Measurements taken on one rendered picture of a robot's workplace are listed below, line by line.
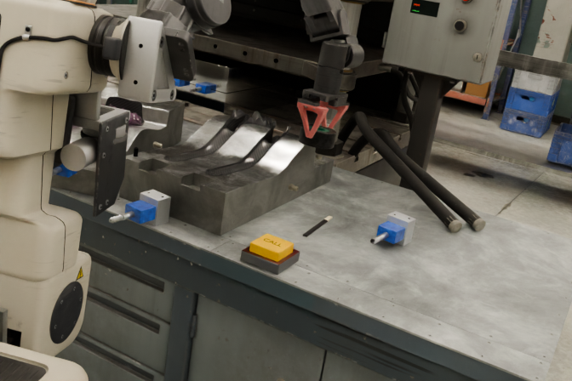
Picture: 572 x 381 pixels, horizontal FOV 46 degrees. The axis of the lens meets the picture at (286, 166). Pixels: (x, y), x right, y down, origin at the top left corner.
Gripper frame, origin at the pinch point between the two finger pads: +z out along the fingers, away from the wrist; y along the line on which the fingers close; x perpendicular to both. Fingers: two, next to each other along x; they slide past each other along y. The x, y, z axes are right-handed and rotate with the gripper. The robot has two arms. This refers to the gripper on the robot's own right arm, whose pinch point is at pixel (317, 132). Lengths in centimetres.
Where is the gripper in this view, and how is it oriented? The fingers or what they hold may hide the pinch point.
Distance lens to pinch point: 150.6
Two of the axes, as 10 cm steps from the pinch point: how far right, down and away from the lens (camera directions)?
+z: -1.8, 9.5, 2.6
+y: 5.0, -1.4, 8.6
